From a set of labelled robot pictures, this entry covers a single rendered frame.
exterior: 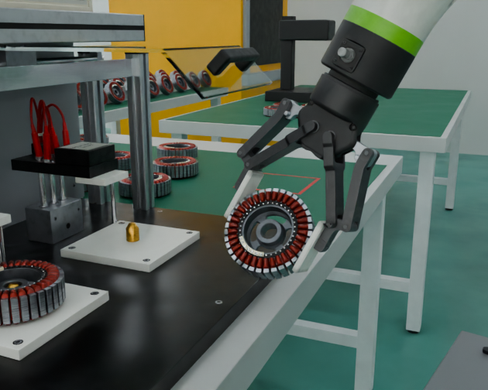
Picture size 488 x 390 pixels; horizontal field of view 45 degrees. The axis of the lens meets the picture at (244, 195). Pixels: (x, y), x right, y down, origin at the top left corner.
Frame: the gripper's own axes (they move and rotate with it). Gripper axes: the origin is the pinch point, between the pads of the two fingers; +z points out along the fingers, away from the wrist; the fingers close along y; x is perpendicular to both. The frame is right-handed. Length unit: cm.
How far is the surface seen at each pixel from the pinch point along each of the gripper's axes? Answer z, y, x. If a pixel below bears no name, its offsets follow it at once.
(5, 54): -1.6, -42.1, -14.1
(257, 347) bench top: 10.3, 8.5, -5.6
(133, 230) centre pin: 13.5, -20.2, 0.8
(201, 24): 0, -259, 268
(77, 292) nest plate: 16.1, -11.1, -15.0
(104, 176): 8.1, -26.8, -2.5
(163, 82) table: 32, -190, 181
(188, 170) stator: 16, -49, 45
